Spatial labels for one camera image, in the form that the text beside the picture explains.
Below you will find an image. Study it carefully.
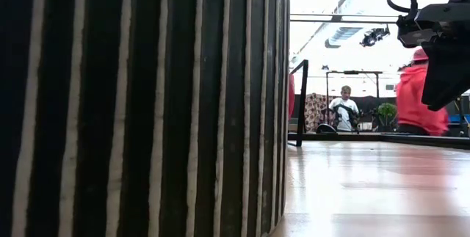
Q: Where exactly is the black hanging camera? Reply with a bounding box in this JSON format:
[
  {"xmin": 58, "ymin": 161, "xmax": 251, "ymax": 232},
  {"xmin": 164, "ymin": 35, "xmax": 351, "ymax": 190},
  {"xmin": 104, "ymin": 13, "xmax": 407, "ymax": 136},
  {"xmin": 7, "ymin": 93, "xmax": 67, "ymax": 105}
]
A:
[{"xmin": 359, "ymin": 26, "xmax": 391, "ymax": 48}]

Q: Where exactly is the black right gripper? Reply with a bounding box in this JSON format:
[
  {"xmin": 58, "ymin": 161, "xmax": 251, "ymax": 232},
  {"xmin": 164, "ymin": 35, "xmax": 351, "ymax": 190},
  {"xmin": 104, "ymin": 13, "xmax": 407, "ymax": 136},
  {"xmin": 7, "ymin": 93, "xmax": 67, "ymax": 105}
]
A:
[{"xmin": 414, "ymin": 0, "xmax": 470, "ymax": 112}]

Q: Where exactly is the person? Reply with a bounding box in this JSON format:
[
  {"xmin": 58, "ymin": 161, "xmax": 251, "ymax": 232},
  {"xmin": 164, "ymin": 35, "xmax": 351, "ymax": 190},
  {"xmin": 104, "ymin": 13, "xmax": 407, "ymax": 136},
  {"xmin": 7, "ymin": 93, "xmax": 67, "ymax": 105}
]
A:
[
  {"xmin": 395, "ymin": 48, "xmax": 449, "ymax": 137},
  {"xmin": 328, "ymin": 84, "xmax": 363, "ymax": 133}
]

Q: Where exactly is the black white striped mug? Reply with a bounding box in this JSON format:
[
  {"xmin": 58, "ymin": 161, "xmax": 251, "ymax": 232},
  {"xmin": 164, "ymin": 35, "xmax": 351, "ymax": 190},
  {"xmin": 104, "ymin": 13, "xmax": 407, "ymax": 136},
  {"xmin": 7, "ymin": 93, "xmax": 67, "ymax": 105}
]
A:
[{"xmin": 0, "ymin": 0, "xmax": 291, "ymax": 237}]

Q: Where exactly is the brown patterned cloth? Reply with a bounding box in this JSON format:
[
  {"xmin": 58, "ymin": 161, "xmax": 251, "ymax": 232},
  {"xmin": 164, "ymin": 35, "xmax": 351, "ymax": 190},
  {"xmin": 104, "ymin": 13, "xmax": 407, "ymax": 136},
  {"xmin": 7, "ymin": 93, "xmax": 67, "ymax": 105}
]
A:
[{"xmin": 303, "ymin": 92, "xmax": 333, "ymax": 134}]

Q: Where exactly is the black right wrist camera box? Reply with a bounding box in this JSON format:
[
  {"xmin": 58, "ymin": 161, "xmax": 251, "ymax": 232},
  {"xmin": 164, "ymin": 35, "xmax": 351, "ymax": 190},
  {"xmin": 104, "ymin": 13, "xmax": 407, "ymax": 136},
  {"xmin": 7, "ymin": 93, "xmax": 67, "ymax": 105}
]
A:
[{"xmin": 395, "ymin": 12, "xmax": 438, "ymax": 49}]

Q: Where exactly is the background potted plant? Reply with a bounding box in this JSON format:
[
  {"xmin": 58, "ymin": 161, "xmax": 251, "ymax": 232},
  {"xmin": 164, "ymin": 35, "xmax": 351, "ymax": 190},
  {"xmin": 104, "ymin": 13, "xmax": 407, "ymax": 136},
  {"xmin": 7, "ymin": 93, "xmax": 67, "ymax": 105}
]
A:
[{"xmin": 377, "ymin": 102, "xmax": 398, "ymax": 132}]

